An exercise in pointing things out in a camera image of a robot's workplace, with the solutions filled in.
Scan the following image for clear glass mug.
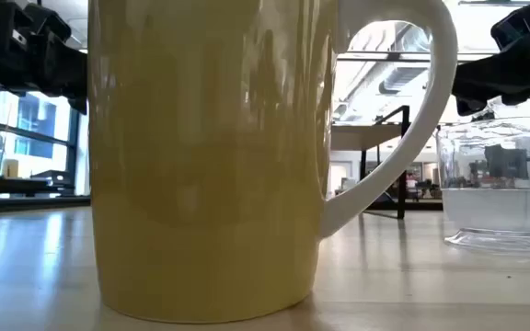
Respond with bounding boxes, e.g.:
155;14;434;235
435;116;530;257

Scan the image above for large yellow mug white handle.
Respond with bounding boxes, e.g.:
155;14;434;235
87;0;459;325

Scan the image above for wooden shelf black metal legs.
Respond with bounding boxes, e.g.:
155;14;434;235
330;104;411;221

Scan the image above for black desktop tray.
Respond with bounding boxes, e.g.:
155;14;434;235
29;169;75;188

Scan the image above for overhead LED light bar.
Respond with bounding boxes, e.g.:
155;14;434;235
336;51;494;63

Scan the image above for yellow box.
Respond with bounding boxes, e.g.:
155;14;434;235
2;158;20;180

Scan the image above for window with black frame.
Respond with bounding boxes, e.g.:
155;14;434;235
0;89;83;198

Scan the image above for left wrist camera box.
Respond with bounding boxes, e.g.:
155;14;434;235
20;2;73;43

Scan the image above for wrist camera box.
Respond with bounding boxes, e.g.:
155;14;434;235
20;2;73;43
490;0;530;51

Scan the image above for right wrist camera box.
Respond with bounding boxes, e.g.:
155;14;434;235
490;0;530;51

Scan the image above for silver ventilation duct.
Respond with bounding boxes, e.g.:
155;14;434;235
377;20;432;97

